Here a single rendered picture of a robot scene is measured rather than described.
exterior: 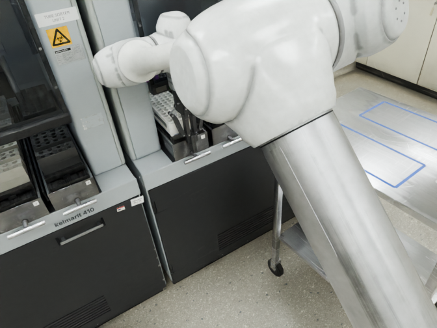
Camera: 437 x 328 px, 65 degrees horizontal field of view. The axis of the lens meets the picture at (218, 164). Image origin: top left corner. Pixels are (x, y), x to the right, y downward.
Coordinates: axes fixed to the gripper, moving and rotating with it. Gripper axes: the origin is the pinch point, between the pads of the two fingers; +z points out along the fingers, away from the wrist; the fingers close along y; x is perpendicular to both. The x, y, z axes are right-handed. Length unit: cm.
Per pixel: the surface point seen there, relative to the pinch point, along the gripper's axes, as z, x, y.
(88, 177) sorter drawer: -0.4, -2.0, 34.7
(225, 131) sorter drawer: 2.3, -1.5, -14.2
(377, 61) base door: 63, -97, -229
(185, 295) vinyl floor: 80, 0, 15
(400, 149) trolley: -2, 44, -47
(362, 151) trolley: -2, 39, -37
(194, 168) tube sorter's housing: 12.7, -1.6, 0.0
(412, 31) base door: 31, -72, -229
